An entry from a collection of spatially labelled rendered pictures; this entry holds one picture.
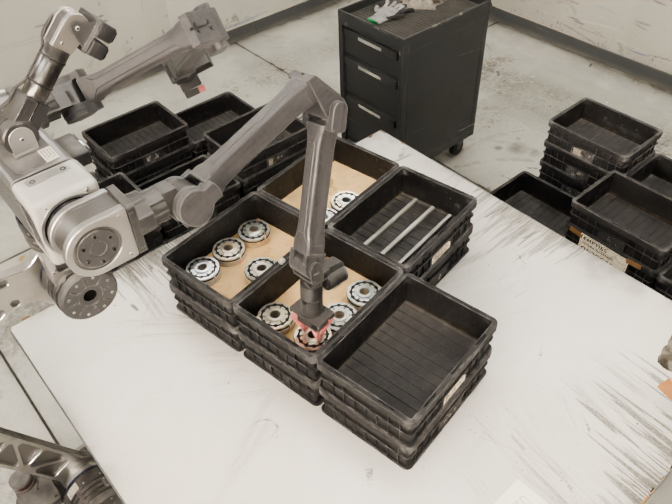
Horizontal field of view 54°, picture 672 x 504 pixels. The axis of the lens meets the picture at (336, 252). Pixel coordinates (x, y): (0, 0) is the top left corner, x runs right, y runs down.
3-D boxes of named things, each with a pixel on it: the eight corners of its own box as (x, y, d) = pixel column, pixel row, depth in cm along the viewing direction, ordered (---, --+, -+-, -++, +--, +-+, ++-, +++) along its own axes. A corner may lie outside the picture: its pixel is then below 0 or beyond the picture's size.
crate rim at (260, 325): (313, 366, 167) (313, 360, 166) (230, 311, 181) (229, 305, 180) (405, 276, 189) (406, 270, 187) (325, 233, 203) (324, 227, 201)
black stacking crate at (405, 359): (410, 452, 160) (412, 427, 152) (316, 388, 174) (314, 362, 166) (493, 349, 181) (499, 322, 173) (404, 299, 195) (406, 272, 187)
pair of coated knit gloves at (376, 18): (380, 28, 311) (380, 21, 309) (354, 15, 321) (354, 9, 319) (418, 11, 323) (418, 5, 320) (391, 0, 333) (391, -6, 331)
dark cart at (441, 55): (397, 197, 357) (403, 39, 294) (341, 161, 382) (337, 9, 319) (471, 152, 384) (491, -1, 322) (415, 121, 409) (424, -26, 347)
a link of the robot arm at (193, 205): (299, 54, 145) (328, 61, 138) (324, 102, 154) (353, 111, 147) (148, 193, 133) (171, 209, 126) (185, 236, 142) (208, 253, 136)
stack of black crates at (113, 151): (135, 236, 319) (110, 159, 288) (106, 207, 336) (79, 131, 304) (205, 200, 337) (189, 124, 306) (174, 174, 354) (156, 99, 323)
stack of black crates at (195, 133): (206, 200, 337) (194, 144, 314) (175, 174, 354) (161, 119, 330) (269, 167, 355) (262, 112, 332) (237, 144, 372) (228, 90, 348)
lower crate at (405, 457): (408, 476, 167) (410, 451, 159) (317, 412, 181) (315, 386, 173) (489, 373, 189) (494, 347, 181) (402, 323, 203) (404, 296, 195)
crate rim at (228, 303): (230, 311, 181) (229, 305, 180) (160, 263, 196) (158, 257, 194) (325, 233, 203) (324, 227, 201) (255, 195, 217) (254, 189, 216)
